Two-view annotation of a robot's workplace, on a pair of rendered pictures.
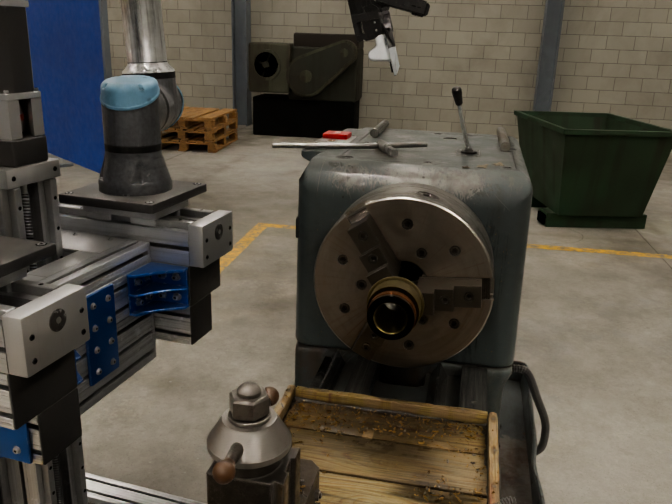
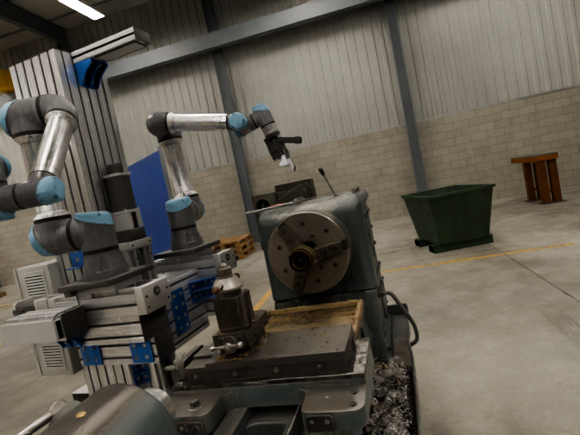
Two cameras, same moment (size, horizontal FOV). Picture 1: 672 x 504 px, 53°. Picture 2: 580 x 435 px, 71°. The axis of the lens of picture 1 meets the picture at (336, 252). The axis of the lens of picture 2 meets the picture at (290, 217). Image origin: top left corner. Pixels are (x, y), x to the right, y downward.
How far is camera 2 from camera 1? 0.49 m
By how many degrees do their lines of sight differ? 14
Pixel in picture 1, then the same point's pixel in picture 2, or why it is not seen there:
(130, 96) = (178, 204)
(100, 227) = (173, 267)
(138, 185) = (187, 242)
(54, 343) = (156, 300)
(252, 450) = (226, 285)
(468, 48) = (372, 172)
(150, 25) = (183, 175)
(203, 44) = (228, 204)
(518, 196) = (354, 204)
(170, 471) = not seen: hidden behind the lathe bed
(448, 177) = (322, 204)
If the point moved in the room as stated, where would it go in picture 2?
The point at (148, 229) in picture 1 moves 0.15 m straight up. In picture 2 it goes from (195, 262) to (188, 229)
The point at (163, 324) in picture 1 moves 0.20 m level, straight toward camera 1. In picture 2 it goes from (210, 307) to (211, 319)
